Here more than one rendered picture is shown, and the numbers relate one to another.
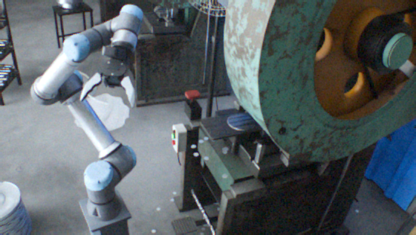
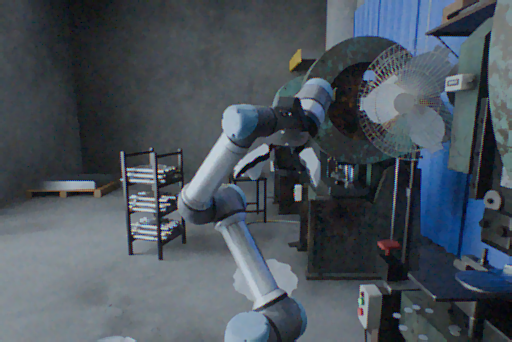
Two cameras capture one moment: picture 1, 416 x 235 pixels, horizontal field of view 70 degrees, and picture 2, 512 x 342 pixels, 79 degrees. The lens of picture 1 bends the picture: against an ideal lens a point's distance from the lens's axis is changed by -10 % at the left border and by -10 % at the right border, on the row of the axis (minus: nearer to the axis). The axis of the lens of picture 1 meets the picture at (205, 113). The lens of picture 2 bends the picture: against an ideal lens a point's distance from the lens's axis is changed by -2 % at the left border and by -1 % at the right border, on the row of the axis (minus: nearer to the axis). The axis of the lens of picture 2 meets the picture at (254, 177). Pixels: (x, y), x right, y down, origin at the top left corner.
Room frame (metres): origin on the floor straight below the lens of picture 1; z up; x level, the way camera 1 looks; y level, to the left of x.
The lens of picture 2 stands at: (0.24, 0.09, 1.21)
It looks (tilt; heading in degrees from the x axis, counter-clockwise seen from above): 10 degrees down; 24
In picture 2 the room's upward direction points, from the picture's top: straight up
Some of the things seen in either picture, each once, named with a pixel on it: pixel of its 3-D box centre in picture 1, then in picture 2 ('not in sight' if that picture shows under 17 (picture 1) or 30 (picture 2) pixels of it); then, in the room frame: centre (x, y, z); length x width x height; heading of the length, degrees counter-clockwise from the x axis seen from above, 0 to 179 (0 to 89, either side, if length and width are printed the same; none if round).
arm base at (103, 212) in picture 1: (102, 200); not in sight; (0.92, 0.41, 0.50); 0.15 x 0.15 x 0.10
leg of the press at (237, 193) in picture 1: (304, 200); not in sight; (1.07, -0.52, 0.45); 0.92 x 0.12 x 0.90; 115
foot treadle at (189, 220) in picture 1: (223, 216); not in sight; (1.20, -0.15, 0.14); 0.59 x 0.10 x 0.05; 115
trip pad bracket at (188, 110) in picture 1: (192, 118); (388, 280); (1.44, 0.06, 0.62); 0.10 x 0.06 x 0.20; 25
